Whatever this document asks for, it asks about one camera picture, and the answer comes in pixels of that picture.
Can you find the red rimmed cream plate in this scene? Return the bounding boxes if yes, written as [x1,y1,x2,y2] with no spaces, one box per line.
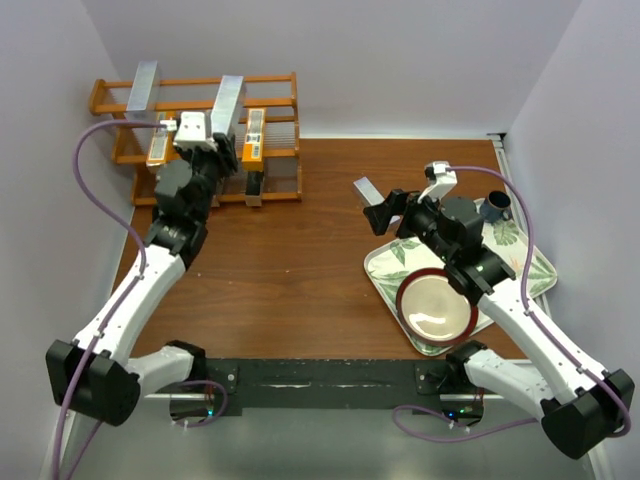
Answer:
[395,268,479,346]

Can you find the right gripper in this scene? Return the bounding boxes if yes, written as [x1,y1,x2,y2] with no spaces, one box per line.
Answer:
[363,187,454,264]

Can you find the aluminium frame rail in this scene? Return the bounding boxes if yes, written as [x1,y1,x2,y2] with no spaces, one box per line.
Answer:
[39,386,224,479]

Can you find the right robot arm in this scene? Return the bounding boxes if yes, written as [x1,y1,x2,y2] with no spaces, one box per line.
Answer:
[363,189,635,459]

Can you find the silver gold R&O toothpaste box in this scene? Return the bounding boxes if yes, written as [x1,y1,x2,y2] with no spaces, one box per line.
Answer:
[242,108,266,172]

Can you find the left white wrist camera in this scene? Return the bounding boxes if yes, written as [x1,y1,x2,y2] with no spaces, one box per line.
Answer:
[159,111,217,151]

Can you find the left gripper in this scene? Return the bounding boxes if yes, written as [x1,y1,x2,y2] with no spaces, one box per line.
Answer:
[171,132,237,222]

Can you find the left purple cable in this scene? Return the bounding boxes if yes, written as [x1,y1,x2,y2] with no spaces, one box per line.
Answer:
[49,119,229,480]

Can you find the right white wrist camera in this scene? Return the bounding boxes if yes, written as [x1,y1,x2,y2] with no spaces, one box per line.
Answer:
[418,161,457,203]

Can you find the yellow toothpaste box with barcode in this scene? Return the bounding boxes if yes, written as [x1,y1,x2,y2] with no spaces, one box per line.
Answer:
[145,112,174,174]

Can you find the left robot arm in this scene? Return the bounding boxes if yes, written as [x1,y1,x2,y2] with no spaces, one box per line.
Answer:
[45,133,238,426]

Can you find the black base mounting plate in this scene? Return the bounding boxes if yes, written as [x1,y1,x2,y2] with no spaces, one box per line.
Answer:
[149,356,486,419]

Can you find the orange wooden three-tier shelf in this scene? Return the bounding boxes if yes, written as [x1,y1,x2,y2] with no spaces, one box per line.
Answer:
[88,73,302,207]

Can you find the dark blue mug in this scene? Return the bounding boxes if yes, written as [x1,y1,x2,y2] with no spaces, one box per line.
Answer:
[479,190,512,224]

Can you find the black toothpaste box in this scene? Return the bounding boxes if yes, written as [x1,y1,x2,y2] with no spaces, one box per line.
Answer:
[244,171,264,208]

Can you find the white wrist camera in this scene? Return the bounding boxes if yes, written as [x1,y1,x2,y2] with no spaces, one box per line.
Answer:
[159,111,217,151]
[418,161,457,203]

